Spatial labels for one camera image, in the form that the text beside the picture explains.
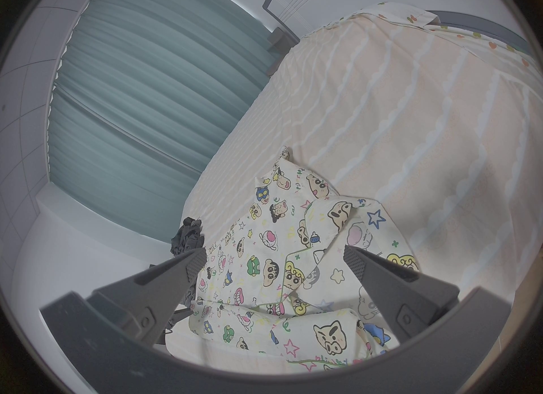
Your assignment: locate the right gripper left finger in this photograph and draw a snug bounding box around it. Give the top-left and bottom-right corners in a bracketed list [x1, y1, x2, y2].
[87, 248, 207, 344]

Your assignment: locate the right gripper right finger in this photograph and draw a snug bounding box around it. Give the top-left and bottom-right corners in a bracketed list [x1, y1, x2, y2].
[344, 245, 460, 344]

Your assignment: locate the white printed pyjama top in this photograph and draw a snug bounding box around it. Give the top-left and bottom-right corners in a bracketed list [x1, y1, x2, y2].
[165, 146, 421, 374]

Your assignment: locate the bed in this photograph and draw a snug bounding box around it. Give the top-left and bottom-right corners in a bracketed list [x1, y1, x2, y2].
[165, 0, 537, 374]

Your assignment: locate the black garment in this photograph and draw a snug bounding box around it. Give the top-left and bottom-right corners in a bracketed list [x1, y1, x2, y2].
[170, 216, 206, 257]

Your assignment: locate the grey bedside table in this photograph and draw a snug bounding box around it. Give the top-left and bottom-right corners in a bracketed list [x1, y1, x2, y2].
[266, 25, 300, 78]

